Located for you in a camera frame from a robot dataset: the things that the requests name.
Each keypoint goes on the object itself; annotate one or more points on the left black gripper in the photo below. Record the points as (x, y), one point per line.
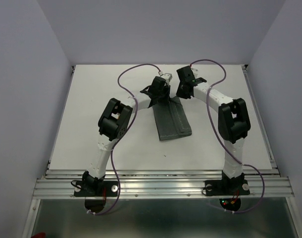
(166, 88)

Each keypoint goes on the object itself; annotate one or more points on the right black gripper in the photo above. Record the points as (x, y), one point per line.
(179, 93)

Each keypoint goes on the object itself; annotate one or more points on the grey cloth napkin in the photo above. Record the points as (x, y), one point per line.
(170, 119)

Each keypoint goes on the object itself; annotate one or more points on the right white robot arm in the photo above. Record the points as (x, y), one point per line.
(233, 124)

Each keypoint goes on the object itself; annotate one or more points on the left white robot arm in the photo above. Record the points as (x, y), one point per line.
(114, 123)

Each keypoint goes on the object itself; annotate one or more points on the red object at corner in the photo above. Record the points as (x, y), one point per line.
(39, 235)

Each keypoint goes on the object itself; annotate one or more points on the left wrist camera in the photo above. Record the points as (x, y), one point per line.
(167, 76)

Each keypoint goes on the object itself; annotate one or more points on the aluminium mounting rail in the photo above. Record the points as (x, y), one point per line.
(56, 184)

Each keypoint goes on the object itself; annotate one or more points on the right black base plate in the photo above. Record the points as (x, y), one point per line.
(224, 188)

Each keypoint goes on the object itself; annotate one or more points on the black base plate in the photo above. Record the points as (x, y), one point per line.
(224, 188)
(106, 189)

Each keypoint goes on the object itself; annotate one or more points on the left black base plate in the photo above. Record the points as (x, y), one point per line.
(106, 189)

